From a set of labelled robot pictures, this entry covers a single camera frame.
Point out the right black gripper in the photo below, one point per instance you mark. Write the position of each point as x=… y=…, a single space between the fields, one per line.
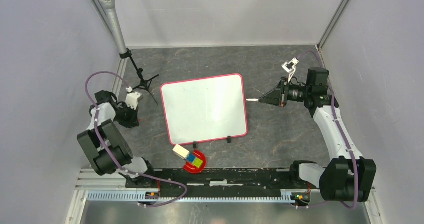
x=281 y=100

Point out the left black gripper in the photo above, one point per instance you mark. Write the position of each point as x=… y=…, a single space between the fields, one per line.
x=133 y=121

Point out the pink framed whiteboard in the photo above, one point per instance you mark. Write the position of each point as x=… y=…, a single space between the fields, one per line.
x=205 y=109

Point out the silver microphone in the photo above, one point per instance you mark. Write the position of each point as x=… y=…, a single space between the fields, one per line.
x=109 y=7

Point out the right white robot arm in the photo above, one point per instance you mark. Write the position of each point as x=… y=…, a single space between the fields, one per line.
x=349 y=176

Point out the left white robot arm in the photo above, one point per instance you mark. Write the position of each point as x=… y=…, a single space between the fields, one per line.
x=103 y=144

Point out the white toy brick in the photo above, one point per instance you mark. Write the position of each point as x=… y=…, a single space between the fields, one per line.
x=181 y=151

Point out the blue toy brick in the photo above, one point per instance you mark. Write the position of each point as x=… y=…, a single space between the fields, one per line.
x=190 y=158

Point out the red curved toy base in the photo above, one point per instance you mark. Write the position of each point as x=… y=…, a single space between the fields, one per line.
x=192 y=169

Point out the green toy brick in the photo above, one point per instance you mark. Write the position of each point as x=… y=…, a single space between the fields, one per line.
x=198 y=163

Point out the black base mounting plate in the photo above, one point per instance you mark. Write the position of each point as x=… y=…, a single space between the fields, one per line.
x=222 y=182

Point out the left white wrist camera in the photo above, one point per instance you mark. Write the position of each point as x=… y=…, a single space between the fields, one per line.
x=132 y=99

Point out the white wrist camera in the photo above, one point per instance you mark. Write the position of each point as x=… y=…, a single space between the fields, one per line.
x=290 y=67
x=132 y=99

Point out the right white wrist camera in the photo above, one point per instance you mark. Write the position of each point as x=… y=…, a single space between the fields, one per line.
x=290 y=67

